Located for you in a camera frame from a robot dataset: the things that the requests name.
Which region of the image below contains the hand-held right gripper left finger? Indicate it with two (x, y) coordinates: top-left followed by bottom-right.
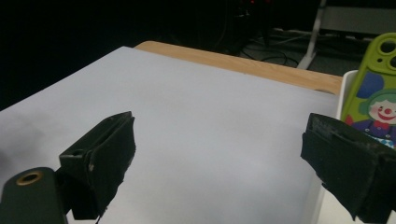
(55, 110), (137, 220)

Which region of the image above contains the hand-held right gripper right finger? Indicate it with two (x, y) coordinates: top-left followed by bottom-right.
(300, 112), (396, 224)

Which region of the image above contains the white plastic storage box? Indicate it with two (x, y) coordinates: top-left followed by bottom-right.
(306, 69), (396, 224)

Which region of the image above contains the green clown print phone case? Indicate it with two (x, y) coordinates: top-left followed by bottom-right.
(340, 32), (396, 147)

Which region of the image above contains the white table mat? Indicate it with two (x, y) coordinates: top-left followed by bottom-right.
(0, 46), (341, 224)

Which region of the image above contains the white metal stand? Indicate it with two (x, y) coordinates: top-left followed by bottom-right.
(297, 0), (396, 70)

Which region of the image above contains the thin black cable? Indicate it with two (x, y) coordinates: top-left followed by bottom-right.
(242, 46), (300, 68)

